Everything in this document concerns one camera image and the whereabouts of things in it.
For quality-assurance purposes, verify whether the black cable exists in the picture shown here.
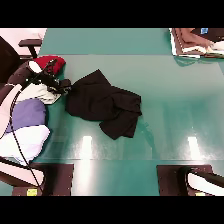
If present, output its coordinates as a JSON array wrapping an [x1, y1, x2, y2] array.
[[7, 81, 44, 194]]

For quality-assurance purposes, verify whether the red garment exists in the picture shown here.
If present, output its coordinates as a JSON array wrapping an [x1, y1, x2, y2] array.
[[32, 55, 67, 76]]

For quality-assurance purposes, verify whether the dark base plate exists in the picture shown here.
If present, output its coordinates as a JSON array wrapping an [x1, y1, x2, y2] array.
[[12, 162, 75, 197], [156, 164, 214, 197]]

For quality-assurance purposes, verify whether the cream garment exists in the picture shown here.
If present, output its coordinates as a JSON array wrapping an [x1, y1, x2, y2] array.
[[15, 82, 63, 106]]

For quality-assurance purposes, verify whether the black garment with blue label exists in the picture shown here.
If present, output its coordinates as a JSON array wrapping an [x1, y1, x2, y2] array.
[[191, 27, 224, 44]]

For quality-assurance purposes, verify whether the purple garment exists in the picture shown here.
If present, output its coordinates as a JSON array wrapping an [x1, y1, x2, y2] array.
[[4, 97, 48, 135]]

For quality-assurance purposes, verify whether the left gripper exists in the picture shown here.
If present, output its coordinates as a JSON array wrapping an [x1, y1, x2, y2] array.
[[47, 77, 73, 95]]

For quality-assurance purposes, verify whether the brown garment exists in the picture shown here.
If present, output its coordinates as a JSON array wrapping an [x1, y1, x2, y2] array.
[[172, 27, 215, 56]]

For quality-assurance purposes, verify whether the white folded garment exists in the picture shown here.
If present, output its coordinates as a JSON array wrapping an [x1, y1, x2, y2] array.
[[169, 27, 224, 60]]

